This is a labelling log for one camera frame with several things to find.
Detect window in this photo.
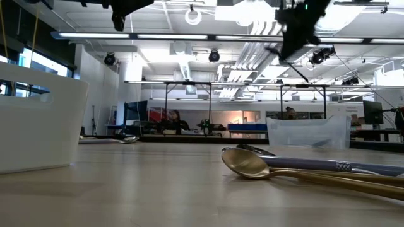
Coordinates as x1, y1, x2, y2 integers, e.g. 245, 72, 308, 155
0, 47, 69, 97

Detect white ceiling ring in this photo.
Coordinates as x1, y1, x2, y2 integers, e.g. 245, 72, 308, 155
184, 8, 203, 26

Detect long ceiling light strip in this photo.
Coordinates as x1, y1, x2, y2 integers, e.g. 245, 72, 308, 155
50, 30, 404, 45

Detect blue storage crate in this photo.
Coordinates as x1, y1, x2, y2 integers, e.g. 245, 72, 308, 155
227, 122, 269, 132

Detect black metal table frame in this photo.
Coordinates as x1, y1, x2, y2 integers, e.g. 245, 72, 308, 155
80, 134, 404, 154

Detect black monitor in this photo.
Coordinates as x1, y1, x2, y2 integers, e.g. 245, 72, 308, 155
362, 100, 384, 125
122, 100, 149, 127

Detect background robot with green light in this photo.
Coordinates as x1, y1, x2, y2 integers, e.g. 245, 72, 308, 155
196, 118, 227, 137

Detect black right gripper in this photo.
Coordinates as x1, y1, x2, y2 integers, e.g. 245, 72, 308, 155
275, 0, 331, 61

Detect yellow hanging cord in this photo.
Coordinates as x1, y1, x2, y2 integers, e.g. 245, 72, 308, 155
30, 8, 41, 55
0, 0, 9, 61

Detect black workcell frame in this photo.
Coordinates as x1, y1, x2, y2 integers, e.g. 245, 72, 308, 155
279, 83, 328, 120
163, 81, 213, 137

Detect white ceiling ducts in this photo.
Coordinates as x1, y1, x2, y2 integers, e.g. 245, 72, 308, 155
217, 18, 287, 99

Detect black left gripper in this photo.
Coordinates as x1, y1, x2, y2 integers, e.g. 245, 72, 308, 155
78, 0, 155, 32

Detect person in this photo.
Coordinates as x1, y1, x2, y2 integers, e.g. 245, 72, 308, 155
162, 108, 192, 136
283, 106, 298, 120

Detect white plastic bin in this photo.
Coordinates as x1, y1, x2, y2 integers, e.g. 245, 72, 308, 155
0, 61, 90, 175

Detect clear plastic bin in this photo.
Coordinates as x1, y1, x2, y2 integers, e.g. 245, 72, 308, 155
266, 114, 352, 150

